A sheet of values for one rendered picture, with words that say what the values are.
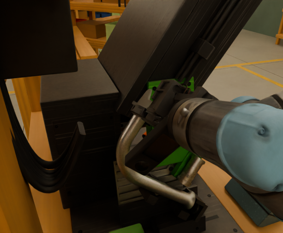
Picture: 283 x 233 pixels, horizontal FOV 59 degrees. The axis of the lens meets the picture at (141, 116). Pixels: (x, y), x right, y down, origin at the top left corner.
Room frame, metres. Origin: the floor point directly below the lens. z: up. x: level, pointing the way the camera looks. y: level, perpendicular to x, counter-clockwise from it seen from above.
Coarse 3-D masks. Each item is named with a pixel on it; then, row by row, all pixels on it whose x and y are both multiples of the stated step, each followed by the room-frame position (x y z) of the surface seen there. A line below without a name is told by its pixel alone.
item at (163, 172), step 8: (160, 168) 0.49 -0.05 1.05; (168, 168) 0.49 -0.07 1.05; (120, 176) 0.46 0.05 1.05; (160, 176) 0.49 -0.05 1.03; (168, 176) 0.49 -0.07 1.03; (120, 184) 0.46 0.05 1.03; (128, 184) 0.46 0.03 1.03; (176, 184) 0.49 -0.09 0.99; (120, 192) 0.45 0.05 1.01; (128, 192) 0.45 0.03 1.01; (136, 192) 0.45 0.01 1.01; (120, 200) 0.44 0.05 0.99; (128, 200) 0.44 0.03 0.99; (136, 200) 0.45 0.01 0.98
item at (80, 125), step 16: (0, 80) 0.34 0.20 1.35; (16, 128) 0.33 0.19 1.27; (80, 128) 0.35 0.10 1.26; (16, 144) 0.29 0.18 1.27; (80, 144) 0.33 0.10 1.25; (32, 160) 0.33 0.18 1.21; (64, 160) 0.35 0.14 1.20; (32, 176) 0.29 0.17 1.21; (48, 176) 0.33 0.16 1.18; (64, 176) 0.31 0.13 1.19; (48, 192) 0.29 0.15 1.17
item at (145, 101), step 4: (148, 92) 0.45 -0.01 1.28; (144, 96) 0.46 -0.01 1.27; (148, 96) 0.44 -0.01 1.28; (140, 100) 0.46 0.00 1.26; (144, 100) 0.44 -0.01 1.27; (148, 100) 0.43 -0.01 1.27; (140, 104) 0.44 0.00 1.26; (144, 104) 0.43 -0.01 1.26; (148, 104) 0.42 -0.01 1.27; (132, 112) 0.43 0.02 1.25; (140, 116) 0.41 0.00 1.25
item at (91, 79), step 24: (72, 72) 0.68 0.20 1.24; (96, 72) 0.68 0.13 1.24; (48, 96) 0.52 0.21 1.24; (72, 96) 0.52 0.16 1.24; (96, 96) 0.53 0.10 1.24; (48, 120) 0.49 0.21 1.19; (72, 120) 0.51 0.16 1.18; (96, 120) 0.52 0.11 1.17; (96, 144) 0.52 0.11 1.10; (96, 168) 0.52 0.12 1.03; (72, 192) 0.50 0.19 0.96; (96, 192) 0.52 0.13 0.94
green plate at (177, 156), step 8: (160, 80) 0.53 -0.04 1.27; (176, 80) 0.54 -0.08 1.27; (184, 80) 0.55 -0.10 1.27; (192, 80) 0.56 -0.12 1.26; (152, 88) 0.52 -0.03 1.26; (192, 88) 0.55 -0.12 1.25; (152, 128) 0.50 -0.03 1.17; (176, 152) 0.50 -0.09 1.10; (184, 152) 0.50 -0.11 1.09; (168, 160) 0.49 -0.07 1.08; (176, 160) 0.49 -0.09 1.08
